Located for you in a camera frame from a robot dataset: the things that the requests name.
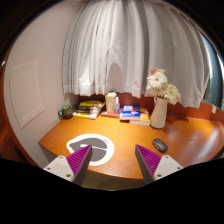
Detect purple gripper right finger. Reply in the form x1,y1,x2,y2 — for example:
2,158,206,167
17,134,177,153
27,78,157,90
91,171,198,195
134,143,184,185

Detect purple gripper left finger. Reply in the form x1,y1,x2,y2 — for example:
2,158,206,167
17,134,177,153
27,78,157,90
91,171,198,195
43,144,94,187

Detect black computer mouse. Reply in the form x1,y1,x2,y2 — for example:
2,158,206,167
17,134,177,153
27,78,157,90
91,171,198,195
153,138,168,153

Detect round white grey mouse pad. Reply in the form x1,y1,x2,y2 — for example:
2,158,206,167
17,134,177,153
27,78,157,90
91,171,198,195
66,134,114,166

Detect yellow book under blue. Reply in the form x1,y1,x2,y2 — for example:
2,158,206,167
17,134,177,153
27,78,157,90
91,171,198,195
129,107,150,126

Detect white ceramic vase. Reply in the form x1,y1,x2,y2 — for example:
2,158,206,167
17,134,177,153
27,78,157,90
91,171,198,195
150,98,168,129

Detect dark green mug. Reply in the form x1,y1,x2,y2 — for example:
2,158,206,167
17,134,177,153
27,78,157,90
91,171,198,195
58,105,73,119

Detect yellow black book stack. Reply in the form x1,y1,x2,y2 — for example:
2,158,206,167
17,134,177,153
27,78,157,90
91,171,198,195
73,100,105,119

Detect red flat book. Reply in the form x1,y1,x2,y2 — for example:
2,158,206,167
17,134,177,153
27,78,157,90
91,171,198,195
101,111,120,118

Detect clear sanitizer pump bottle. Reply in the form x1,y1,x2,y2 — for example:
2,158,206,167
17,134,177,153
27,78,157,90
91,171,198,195
114,97,120,114

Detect cream white canister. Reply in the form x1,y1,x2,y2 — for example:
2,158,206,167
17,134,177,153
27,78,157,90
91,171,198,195
105,92,117,112

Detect white and pink flowers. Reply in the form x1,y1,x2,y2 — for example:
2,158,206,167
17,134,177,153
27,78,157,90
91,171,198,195
147,68,181,105

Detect white pleated curtain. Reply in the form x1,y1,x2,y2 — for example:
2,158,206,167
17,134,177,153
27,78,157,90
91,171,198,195
62,0,209,108

